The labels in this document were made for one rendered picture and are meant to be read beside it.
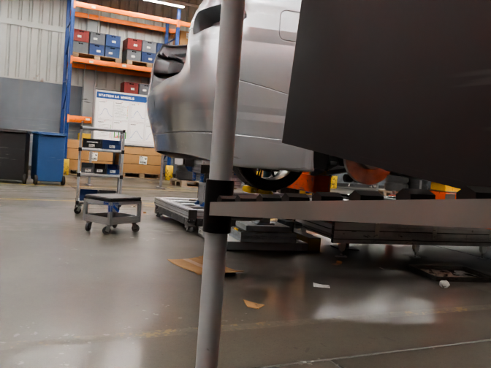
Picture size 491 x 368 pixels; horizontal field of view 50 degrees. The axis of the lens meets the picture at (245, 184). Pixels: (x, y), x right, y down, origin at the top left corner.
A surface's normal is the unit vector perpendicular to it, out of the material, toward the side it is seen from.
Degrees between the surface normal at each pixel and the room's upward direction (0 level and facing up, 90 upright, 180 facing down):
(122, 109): 90
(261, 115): 90
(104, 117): 90
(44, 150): 90
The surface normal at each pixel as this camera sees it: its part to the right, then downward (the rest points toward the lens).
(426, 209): -0.89, -0.04
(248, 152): 0.29, 0.07
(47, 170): 0.53, 0.08
